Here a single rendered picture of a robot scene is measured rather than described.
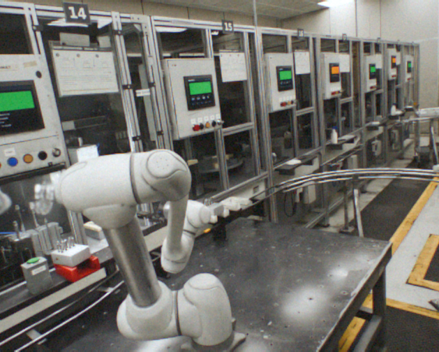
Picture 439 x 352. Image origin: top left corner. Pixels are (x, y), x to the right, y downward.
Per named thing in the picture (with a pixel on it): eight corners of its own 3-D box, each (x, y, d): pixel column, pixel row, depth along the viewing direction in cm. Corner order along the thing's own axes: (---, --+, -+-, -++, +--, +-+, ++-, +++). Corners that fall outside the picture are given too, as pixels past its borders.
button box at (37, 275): (33, 295, 137) (26, 267, 134) (26, 289, 142) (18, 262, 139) (54, 285, 143) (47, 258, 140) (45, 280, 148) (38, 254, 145)
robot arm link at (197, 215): (174, 195, 145) (164, 225, 142) (202, 198, 135) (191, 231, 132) (191, 203, 153) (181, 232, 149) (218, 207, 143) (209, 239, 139)
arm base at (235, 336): (253, 332, 135) (251, 319, 134) (216, 370, 119) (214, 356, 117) (217, 317, 146) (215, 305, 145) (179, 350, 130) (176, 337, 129)
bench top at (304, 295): (223, 504, 83) (221, 492, 82) (33, 343, 151) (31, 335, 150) (393, 248, 193) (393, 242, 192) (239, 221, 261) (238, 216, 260)
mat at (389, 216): (380, 275, 283) (380, 274, 283) (312, 260, 321) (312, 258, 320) (465, 142, 711) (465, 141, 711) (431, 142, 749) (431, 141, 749)
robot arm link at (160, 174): (190, 158, 100) (142, 165, 100) (182, 133, 82) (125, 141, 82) (195, 203, 96) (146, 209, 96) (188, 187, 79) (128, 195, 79)
